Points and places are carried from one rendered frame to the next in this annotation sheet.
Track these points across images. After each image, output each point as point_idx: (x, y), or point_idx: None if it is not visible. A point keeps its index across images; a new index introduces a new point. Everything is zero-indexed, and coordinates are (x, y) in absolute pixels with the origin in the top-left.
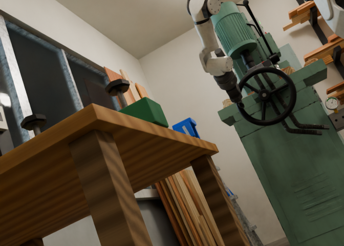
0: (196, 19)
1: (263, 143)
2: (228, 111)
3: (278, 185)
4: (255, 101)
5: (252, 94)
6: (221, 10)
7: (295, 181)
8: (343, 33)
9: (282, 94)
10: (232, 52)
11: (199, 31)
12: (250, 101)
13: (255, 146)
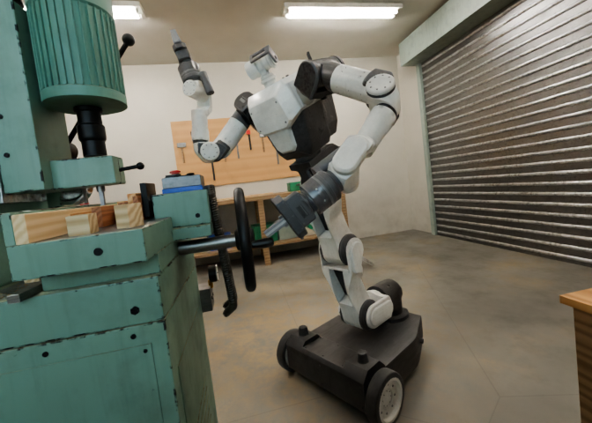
0: (397, 112)
1: (180, 333)
2: (153, 238)
3: None
4: (192, 237)
5: (169, 218)
6: None
7: (198, 411)
8: (331, 216)
9: (183, 240)
10: (106, 95)
11: (391, 126)
12: (168, 232)
13: (175, 340)
